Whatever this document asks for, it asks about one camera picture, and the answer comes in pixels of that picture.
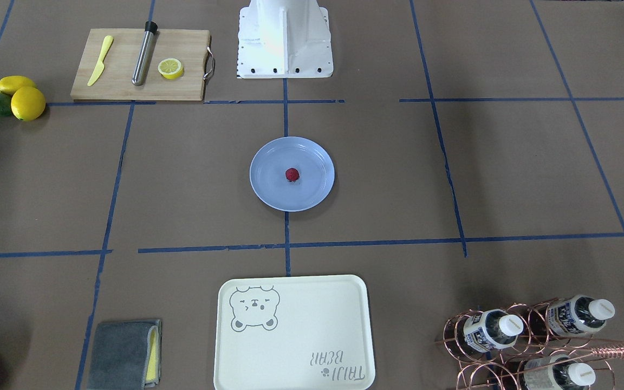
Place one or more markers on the red strawberry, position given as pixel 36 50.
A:
pixel 292 175

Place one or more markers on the blue ceramic plate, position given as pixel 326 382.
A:
pixel 317 174

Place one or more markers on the cream bear tray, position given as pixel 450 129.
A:
pixel 305 332

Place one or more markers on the half lemon slice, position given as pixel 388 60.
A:
pixel 171 68

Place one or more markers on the wooden cutting board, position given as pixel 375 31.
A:
pixel 115 66

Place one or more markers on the steel rod black tip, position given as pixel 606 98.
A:
pixel 143 60

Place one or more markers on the water bottle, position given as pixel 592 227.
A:
pixel 557 372
pixel 491 330
pixel 579 315

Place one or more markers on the grey folded cloth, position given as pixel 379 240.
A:
pixel 126 355

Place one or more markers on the yellow plastic knife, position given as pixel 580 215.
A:
pixel 100 66

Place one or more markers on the yellow lemon round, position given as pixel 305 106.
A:
pixel 28 103

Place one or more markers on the water bottle front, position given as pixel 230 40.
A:
pixel 557 372

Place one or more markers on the yellow lemon oval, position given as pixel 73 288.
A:
pixel 10 84

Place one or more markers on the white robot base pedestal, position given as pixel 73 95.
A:
pixel 284 40

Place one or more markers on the copper wire bottle rack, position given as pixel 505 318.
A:
pixel 501 369

